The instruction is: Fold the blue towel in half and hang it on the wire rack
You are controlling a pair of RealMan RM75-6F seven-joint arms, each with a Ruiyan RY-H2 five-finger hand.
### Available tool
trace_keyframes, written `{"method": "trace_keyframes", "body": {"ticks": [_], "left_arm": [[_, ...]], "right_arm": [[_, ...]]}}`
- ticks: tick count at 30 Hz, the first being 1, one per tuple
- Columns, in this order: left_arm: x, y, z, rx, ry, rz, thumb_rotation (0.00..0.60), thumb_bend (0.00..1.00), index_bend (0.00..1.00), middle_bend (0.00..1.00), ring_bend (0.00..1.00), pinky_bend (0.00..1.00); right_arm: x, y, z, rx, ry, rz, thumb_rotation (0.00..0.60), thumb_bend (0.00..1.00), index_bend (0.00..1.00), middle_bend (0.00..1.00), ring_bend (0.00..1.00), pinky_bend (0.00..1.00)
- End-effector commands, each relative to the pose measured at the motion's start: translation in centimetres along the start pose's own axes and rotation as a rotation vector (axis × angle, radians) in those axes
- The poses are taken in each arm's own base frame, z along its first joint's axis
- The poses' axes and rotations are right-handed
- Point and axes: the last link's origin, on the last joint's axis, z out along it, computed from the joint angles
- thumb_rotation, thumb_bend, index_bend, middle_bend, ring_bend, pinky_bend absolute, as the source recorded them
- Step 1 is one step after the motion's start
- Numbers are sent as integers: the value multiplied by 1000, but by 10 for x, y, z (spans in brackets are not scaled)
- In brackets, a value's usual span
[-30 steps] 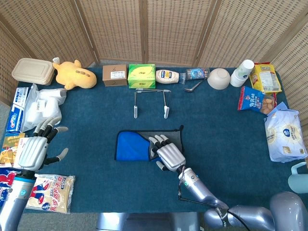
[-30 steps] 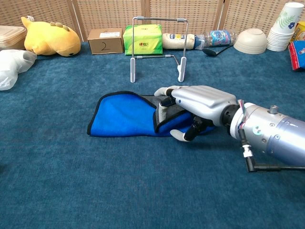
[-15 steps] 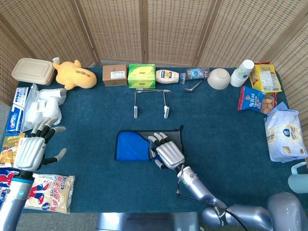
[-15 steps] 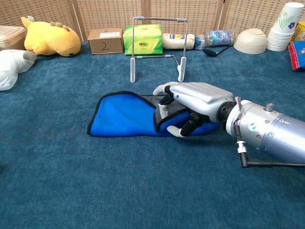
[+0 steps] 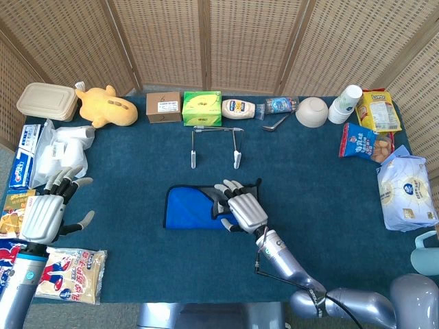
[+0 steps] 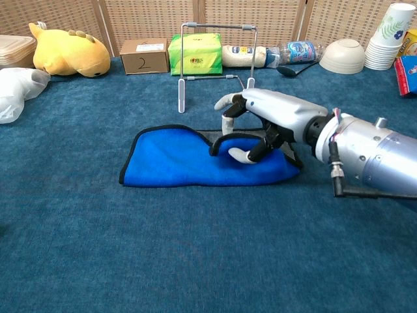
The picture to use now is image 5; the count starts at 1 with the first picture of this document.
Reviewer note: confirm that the red and blue snack bag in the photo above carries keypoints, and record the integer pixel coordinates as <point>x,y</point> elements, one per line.
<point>7,260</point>

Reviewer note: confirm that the yellow snack bag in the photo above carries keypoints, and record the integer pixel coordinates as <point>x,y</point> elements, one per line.
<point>379,113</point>

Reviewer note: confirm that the blue carpet table mat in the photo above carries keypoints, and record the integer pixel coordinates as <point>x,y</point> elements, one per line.
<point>137,260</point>

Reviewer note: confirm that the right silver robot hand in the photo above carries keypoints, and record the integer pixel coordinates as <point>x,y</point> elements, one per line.
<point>247,212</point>

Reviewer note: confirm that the yellow plush toy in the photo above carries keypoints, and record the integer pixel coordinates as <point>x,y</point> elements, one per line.
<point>106,109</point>

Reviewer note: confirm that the brown cardboard box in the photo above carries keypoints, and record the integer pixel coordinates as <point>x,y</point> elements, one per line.
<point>164,114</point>

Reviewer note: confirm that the beige lidded lunch box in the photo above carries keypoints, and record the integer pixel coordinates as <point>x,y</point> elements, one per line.
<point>46,101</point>

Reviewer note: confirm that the white plastic bag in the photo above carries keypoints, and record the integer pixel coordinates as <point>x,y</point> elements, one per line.
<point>61,147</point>

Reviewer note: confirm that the white toothpaste box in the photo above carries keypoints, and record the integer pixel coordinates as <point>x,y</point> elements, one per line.
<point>29,137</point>

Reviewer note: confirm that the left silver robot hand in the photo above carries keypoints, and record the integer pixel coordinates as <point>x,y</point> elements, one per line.
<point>43,219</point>

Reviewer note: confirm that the green tissue pack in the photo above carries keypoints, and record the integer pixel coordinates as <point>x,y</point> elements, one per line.
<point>202,109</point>

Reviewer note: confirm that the yellow snack box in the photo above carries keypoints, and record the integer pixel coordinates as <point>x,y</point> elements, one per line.
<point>12,212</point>

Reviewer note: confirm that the mayonnaise squeeze bottle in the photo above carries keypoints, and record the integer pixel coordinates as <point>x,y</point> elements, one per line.
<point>238,109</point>

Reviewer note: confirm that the blue toothpaste box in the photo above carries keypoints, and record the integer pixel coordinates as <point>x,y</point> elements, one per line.
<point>20,174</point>

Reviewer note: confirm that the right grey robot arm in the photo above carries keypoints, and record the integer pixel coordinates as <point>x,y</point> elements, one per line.
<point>291,267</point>

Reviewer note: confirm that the beige bowl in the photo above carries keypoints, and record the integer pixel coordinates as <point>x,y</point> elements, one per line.
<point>312,111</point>

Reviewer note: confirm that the beige glove pack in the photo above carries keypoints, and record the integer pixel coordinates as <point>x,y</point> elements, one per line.
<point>85,277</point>

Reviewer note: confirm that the pale blue tissue bag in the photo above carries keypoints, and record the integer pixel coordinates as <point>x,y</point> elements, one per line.
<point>408,192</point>

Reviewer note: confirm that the stack of paper cups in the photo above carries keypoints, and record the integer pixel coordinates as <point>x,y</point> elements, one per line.
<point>343,109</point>

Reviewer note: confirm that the grey and blue cloth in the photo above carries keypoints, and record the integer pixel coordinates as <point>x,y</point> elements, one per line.
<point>188,209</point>

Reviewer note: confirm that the blue cookie snack bag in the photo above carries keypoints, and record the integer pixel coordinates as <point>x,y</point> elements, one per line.
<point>360,142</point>

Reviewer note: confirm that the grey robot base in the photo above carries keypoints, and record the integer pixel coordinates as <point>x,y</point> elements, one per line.
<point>205,315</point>

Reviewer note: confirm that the clear plastic water bottle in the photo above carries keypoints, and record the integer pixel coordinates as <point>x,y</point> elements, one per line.
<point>279,104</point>

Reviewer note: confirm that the woven folding screen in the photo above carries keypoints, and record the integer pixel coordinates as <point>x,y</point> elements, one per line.
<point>240,41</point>

